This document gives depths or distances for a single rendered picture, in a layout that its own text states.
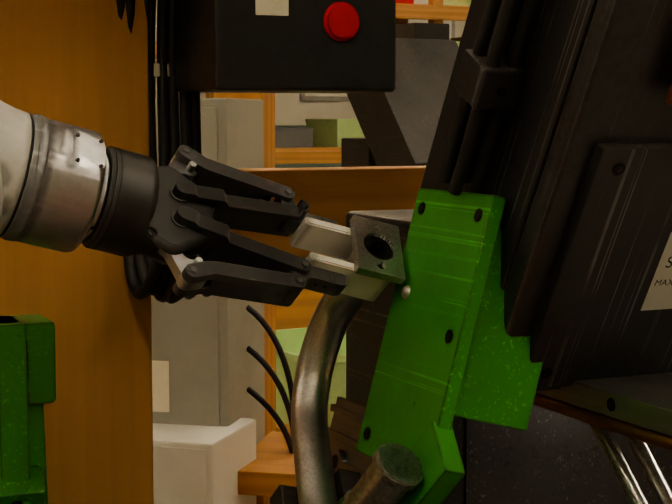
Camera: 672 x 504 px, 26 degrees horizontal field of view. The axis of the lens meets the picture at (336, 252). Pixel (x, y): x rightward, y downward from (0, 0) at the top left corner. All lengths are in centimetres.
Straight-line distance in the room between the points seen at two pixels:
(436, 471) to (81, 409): 42
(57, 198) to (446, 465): 32
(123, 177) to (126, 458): 39
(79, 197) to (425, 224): 27
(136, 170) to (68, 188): 6
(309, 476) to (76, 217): 28
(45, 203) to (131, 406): 38
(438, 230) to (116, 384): 38
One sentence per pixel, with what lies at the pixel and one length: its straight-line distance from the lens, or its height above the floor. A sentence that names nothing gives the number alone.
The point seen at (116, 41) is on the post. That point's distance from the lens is 132.
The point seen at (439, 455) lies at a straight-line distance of 102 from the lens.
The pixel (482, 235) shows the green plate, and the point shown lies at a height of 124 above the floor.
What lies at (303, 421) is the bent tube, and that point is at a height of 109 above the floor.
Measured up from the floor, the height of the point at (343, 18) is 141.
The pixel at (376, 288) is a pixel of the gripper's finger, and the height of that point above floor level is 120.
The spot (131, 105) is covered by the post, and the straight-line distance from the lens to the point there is 132.
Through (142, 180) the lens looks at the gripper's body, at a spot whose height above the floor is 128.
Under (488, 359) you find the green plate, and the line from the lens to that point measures 106.
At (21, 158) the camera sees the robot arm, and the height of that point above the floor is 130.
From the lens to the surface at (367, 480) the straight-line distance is 104.
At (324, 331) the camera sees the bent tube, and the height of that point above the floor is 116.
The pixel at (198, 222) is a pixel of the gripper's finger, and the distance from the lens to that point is 105.
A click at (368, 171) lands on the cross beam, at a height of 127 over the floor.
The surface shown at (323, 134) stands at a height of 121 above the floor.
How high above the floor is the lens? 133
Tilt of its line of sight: 5 degrees down
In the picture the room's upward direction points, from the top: straight up
